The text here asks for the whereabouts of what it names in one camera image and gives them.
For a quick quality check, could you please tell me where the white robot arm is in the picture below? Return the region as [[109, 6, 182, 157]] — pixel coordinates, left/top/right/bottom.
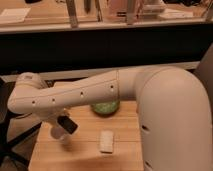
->
[[7, 66, 213, 171]]

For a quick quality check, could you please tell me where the black chair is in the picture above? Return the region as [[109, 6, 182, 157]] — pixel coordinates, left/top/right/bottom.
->
[[0, 78, 41, 166]]

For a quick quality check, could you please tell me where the wooden table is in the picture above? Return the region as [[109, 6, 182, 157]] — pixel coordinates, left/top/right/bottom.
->
[[29, 101, 143, 171]]

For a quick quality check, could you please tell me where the white folded cloth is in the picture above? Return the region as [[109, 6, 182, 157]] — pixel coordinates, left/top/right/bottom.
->
[[99, 131, 114, 153]]

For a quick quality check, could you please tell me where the green bowl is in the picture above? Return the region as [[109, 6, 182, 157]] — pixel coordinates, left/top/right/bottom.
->
[[91, 101, 120, 116]]

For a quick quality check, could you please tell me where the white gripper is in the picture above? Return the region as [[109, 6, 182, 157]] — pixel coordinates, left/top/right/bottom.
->
[[42, 109, 78, 133]]

